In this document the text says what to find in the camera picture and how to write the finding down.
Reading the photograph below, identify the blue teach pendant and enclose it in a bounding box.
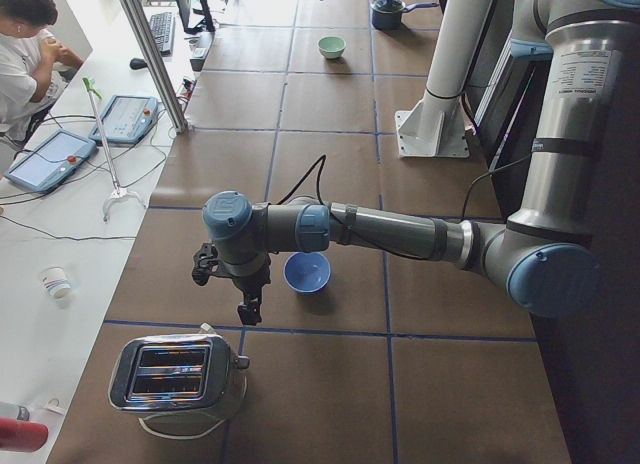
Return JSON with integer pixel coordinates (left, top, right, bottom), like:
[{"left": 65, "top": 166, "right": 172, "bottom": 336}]
[
  {"left": 4, "top": 129, "right": 97, "bottom": 193},
  {"left": 94, "top": 95, "right": 160, "bottom": 147}
]

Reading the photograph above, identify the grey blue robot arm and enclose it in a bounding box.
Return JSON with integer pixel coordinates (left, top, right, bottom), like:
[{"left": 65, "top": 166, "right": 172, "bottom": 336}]
[{"left": 192, "top": 0, "right": 639, "bottom": 325}]

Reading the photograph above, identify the far blue teach pendant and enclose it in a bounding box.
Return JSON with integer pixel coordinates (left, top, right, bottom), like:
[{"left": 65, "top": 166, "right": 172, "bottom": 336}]
[{"left": 94, "top": 95, "right": 160, "bottom": 147}]

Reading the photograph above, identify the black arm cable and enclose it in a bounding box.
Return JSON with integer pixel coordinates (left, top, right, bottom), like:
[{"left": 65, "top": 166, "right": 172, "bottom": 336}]
[{"left": 276, "top": 153, "right": 532, "bottom": 261}]

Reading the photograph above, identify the near blue teach pendant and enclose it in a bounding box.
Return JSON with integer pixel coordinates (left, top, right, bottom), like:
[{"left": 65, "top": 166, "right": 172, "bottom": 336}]
[{"left": 4, "top": 129, "right": 97, "bottom": 193}]

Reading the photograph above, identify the blue saucepan with lid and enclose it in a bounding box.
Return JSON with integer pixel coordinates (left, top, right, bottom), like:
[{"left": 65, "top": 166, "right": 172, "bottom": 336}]
[{"left": 370, "top": 0, "right": 439, "bottom": 30}]

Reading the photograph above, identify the red bottle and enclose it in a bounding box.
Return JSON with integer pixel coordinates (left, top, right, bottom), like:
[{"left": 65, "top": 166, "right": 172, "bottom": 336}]
[{"left": 1, "top": 418, "right": 49, "bottom": 452}]

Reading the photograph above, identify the aluminium frame post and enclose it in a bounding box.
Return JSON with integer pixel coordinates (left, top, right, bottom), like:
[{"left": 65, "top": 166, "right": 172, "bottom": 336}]
[{"left": 119, "top": 0, "right": 188, "bottom": 134}]

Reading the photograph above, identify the black keyboard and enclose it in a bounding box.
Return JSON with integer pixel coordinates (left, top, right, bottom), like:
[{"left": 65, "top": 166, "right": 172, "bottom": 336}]
[{"left": 148, "top": 12, "right": 175, "bottom": 56}]

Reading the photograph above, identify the blue bowl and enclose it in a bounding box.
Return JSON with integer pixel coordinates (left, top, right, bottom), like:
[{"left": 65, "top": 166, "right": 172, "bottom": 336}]
[{"left": 283, "top": 252, "right": 331, "bottom": 294}]

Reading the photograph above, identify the white toaster power cord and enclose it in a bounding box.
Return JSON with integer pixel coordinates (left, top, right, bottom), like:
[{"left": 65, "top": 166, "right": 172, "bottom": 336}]
[{"left": 138, "top": 412, "right": 232, "bottom": 440}]

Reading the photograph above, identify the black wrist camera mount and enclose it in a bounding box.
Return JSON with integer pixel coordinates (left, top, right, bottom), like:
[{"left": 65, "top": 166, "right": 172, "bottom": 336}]
[{"left": 191, "top": 243, "right": 218, "bottom": 286}]

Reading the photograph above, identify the green bowl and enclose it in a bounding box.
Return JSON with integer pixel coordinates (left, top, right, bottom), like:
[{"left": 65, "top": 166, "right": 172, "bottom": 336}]
[{"left": 317, "top": 36, "right": 346, "bottom": 60}]

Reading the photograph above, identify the black computer mouse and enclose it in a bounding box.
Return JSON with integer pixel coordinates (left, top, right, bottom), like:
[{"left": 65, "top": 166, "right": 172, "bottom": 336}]
[{"left": 129, "top": 58, "right": 148, "bottom": 70}]

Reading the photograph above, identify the paper cup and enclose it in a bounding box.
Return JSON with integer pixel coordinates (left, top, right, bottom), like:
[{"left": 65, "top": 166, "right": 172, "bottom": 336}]
[{"left": 39, "top": 266, "right": 72, "bottom": 299}]

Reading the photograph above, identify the person in white shirt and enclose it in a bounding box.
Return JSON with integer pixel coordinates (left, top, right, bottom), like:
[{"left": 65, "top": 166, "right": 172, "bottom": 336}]
[{"left": 1, "top": 0, "right": 84, "bottom": 144}]

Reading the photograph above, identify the white reacher grabber stick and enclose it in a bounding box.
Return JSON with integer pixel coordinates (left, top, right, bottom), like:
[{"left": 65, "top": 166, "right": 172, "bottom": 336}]
[{"left": 82, "top": 77, "right": 147, "bottom": 222}]

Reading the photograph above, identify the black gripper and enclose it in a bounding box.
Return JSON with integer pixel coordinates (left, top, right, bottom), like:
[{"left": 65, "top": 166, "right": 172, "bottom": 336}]
[{"left": 230, "top": 254, "right": 271, "bottom": 326}]

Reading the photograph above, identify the chrome two-slot toaster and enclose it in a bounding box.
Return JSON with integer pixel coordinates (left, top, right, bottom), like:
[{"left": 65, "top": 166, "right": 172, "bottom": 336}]
[{"left": 108, "top": 331, "right": 250, "bottom": 437}]

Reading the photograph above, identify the white mounting post with base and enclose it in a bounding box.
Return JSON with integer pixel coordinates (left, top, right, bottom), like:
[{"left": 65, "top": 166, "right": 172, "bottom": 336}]
[{"left": 395, "top": 0, "right": 494, "bottom": 158}]

